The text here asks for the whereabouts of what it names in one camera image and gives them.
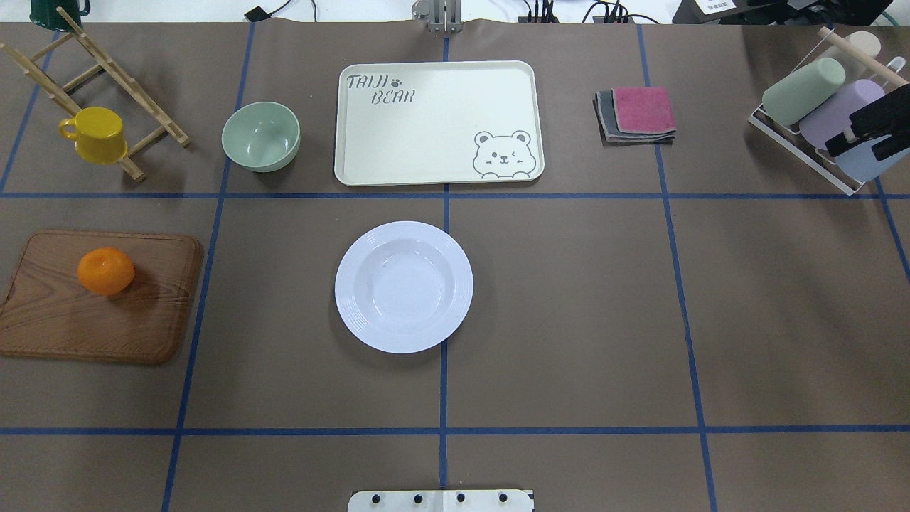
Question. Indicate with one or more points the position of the small black sensor puck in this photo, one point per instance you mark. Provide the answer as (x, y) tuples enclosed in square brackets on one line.
[(257, 14)]

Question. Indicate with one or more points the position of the green bowl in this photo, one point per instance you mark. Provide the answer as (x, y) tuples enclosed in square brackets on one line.
[(262, 137)]

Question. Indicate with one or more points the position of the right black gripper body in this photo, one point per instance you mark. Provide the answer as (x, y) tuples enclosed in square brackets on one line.
[(876, 125)]

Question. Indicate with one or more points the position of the metal clamp bracket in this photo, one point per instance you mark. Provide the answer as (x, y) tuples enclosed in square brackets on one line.
[(440, 16)]

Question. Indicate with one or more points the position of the cream bear tray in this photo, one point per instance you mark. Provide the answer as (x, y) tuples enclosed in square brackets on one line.
[(438, 123)]

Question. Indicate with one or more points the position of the wooden drying rack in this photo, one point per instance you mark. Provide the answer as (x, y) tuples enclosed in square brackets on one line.
[(103, 63)]

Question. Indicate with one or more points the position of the white round plate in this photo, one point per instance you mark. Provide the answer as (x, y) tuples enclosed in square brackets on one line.
[(404, 287)]

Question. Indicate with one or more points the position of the yellow mug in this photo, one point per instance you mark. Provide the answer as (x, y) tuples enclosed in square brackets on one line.
[(97, 134)]

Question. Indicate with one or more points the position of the white wire cup rack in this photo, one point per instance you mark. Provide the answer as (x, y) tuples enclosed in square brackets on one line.
[(890, 75)]

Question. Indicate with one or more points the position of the grey folded cloth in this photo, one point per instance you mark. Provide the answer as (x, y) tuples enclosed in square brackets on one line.
[(605, 113)]

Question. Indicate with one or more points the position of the dark green mug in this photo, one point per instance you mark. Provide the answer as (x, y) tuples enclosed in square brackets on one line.
[(60, 15)]

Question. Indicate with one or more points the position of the wooden cutting board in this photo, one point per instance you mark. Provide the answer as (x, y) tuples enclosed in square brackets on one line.
[(47, 313)]

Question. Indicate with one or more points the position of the beige tumbler cup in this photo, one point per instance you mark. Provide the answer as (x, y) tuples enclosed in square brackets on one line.
[(865, 42)]

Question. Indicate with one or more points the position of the green tumbler cup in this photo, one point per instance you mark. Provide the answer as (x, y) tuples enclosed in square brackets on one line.
[(799, 93)]

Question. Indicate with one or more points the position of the purple tumbler cup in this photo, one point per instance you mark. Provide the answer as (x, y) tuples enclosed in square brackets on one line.
[(833, 116)]

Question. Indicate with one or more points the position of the pink folded cloth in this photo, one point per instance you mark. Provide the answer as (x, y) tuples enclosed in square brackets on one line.
[(643, 110)]

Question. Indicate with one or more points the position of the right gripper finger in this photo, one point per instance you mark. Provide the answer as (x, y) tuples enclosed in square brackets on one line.
[(845, 141), (889, 146)]

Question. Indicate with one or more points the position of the blue tumbler cup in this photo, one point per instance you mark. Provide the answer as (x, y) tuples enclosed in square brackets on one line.
[(860, 164)]

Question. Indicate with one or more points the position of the orange fruit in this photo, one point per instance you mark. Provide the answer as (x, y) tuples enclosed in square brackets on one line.
[(106, 271)]

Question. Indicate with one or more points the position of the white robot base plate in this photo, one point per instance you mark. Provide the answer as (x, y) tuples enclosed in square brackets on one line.
[(443, 500)]

